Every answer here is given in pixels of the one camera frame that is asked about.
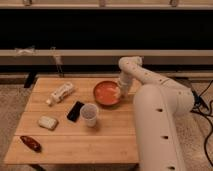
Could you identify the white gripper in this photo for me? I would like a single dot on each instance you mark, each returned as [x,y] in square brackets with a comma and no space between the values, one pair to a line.
[124,87]

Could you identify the orange ceramic bowl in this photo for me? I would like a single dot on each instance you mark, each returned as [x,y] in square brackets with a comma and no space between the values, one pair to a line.
[107,93]

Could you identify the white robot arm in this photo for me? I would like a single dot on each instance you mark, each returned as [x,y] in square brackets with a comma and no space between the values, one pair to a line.
[155,104]

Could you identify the white plastic cup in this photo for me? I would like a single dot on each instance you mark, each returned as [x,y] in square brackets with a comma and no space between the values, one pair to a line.
[89,114]

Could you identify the black smartphone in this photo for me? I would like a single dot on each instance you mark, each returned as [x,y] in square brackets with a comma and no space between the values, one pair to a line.
[75,111]

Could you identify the wooden table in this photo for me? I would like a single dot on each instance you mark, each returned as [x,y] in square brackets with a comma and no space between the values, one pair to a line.
[111,141]

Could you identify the grey metal shelf rail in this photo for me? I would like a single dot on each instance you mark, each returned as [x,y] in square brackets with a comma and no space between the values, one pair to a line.
[105,57]

